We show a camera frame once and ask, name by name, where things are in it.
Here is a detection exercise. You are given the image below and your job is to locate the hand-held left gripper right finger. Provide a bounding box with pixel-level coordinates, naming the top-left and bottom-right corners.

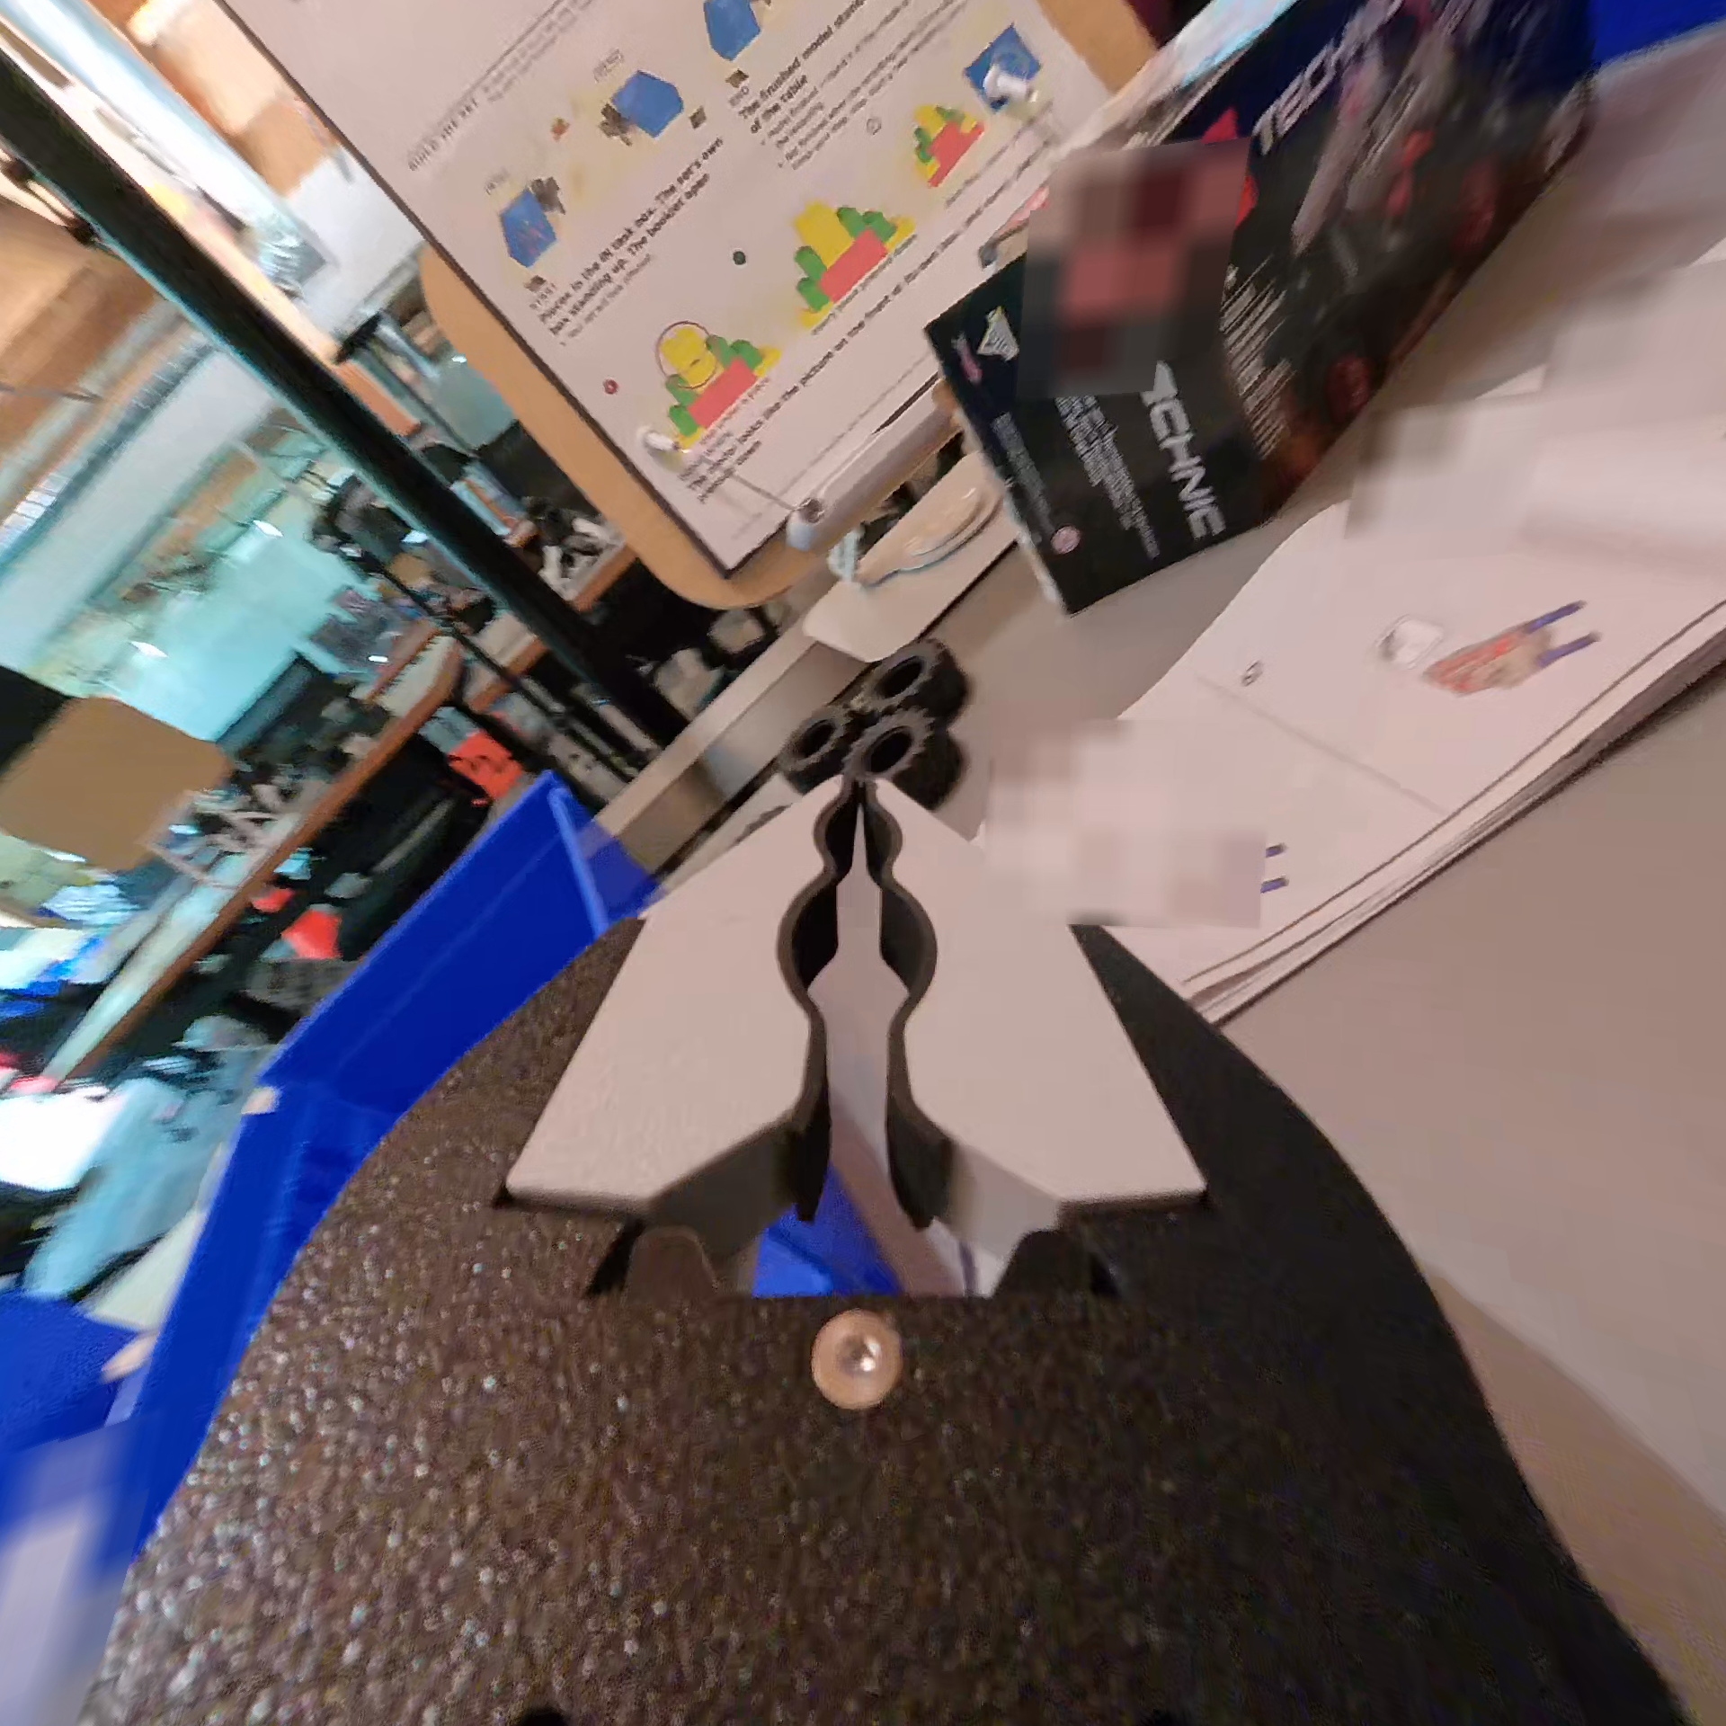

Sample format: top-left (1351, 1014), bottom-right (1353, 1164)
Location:
top-left (864, 782), bottom-right (1209, 1230)

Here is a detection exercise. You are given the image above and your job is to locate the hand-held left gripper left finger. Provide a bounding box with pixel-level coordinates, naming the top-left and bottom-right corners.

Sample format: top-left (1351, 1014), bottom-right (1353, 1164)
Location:
top-left (506, 782), bottom-right (865, 1222)

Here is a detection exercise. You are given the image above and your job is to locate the blue storage bin square tag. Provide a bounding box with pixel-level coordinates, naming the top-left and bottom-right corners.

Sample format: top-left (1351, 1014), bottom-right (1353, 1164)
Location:
top-left (0, 768), bottom-right (906, 1726)

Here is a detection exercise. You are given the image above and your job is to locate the white instruction booklet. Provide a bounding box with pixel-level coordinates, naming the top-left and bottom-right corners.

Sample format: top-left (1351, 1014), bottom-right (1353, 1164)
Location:
top-left (969, 389), bottom-right (1726, 1026)

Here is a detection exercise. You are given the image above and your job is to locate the grey desk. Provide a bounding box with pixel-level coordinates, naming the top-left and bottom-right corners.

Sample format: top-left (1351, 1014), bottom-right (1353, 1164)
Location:
top-left (593, 41), bottom-right (1726, 1726)

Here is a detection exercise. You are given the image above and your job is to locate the white rounded stand base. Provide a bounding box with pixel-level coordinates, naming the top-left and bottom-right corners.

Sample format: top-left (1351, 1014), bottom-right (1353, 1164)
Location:
top-left (801, 446), bottom-right (1022, 662)

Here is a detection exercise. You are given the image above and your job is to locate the black metal pole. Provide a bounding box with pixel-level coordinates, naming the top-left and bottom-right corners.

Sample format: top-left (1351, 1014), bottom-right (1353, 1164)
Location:
top-left (0, 46), bottom-right (690, 776)

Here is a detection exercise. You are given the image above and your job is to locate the black toy set box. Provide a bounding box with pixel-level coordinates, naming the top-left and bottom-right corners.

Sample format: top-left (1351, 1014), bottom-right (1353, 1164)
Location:
top-left (922, 0), bottom-right (1597, 616)

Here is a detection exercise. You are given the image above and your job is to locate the printed instruction board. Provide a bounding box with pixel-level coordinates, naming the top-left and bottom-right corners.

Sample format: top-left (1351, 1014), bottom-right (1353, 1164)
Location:
top-left (223, 0), bottom-right (1161, 614)

